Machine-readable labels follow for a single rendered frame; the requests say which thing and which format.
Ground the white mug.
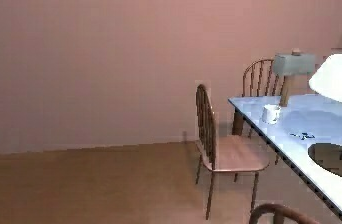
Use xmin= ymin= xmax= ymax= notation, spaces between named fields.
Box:
xmin=261 ymin=104 xmax=283 ymax=125

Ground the small dark flat object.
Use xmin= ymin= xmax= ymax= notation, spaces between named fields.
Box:
xmin=290 ymin=132 xmax=316 ymax=141

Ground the pale blue dining table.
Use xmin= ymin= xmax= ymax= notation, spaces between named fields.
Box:
xmin=227 ymin=93 xmax=342 ymax=224

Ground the grey shade wooden table lamp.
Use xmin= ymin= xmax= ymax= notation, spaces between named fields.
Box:
xmin=272 ymin=48 xmax=317 ymax=108

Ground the white shade black table lamp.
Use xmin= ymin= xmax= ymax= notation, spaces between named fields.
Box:
xmin=307 ymin=53 xmax=342 ymax=182

